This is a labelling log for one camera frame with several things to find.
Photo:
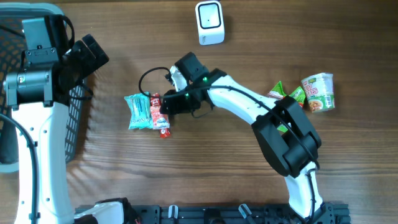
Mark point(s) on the red chocolate bar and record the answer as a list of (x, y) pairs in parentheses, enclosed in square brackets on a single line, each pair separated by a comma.
[(155, 101)]

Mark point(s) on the small red white packet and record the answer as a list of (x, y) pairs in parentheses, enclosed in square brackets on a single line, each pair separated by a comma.
[(160, 121)]

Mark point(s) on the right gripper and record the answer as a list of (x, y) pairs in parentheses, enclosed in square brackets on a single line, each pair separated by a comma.
[(166, 104)]

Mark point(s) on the white barcode scanner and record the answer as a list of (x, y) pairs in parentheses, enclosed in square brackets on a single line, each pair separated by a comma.
[(210, 24)]

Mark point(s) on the teal tissue pack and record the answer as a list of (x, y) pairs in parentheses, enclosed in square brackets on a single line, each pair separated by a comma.
[(139, 105)]

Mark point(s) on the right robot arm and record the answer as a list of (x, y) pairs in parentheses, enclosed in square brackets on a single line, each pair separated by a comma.
[(287, 138)]

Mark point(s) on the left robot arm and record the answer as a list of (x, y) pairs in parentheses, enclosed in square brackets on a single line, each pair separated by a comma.
[(39, 96)]

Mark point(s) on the cup noodles cup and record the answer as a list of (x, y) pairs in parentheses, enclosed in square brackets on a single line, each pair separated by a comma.
[(319, 91)]

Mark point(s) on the clear green snack bag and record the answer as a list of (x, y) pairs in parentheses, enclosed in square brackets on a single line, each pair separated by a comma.
[(299, 95)]

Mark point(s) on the grey plastic mesh basket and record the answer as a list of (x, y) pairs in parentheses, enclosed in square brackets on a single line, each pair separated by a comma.
[(12, 14)]

